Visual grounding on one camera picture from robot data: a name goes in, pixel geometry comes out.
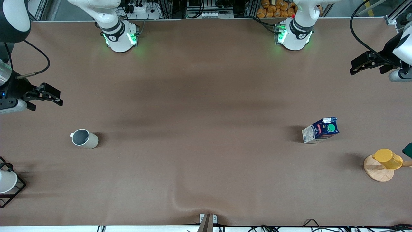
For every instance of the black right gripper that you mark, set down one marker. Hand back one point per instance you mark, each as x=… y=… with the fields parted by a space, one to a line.
x=16 y=88

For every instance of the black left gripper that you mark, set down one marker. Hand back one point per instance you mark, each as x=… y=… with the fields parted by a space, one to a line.
x=388 y=53

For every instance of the white cup with grey inside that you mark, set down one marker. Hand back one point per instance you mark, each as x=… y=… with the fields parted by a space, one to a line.
x=85 y=139

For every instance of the blue milk carton green cap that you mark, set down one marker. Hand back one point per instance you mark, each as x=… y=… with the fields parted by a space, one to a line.
x=320 y=130

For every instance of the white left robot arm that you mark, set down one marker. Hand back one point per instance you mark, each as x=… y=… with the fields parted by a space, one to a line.
x=296 y=35

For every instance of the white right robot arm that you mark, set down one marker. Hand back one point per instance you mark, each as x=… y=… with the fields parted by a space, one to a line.
x=119 y=35

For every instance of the dark green cup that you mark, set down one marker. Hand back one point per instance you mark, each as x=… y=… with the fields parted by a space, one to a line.
x=408 y=150

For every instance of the yellow cup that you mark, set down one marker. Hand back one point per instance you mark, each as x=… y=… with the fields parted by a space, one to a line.
x=388 y=159

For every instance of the wooden mug stand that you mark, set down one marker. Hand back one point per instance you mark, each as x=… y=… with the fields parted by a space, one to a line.
x=378 y=174

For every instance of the pile of orange buns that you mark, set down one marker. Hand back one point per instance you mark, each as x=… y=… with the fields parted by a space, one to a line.
x=276 y=9

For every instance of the white power strip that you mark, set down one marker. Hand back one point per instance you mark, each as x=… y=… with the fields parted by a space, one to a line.
x=145 y=9

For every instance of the brown table cover mat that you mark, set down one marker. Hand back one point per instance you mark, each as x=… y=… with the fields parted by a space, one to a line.
x=206 y=96

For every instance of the white device with sockets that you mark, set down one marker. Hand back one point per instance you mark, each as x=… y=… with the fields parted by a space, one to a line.
x=209 y=13

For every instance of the aluminium frame profile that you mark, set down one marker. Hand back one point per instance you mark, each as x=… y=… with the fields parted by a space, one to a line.
x=38 y=9
x=397 y=16

